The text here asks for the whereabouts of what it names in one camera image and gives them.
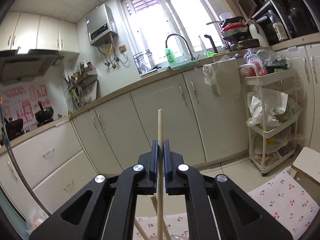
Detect gas water heater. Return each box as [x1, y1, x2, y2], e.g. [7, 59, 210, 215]
[85, 4, 118, 47]

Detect cherry print tablecloth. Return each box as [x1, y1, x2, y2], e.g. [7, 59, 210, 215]
[136, 167, 319, 239]

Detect white rolling storage cart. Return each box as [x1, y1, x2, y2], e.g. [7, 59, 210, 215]
[239, 48, 303, 176]

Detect chrome kitchen faucet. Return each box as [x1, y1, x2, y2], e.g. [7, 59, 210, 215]
[165, 33, 196, 61]

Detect wall utensil spice rack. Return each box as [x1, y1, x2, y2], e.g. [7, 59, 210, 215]
[64, 61, 99, 112]

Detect hanging white trash bin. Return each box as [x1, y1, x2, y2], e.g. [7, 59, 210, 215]
[202, 56, 241, 99]

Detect black wok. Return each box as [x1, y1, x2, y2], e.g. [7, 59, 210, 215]
[35, 101, 54, 127]

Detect black microwave oven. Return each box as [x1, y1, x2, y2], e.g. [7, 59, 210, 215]
[238, 0, 266, 18]

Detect white thermos jug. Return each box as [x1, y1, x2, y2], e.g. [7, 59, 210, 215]
[248, 20, 269, 47]

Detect stacked pans and pots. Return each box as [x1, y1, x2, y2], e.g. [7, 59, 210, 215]
[207, 16, 260, 51]

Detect green dish soap bottle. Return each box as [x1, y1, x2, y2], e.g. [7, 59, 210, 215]
[165, 47, 176, 66]

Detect clear glass jar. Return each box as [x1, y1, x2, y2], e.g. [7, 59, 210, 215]
[169, 235, 189, 240]

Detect range hood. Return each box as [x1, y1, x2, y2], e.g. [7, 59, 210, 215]
[1, 49, 64, 86]

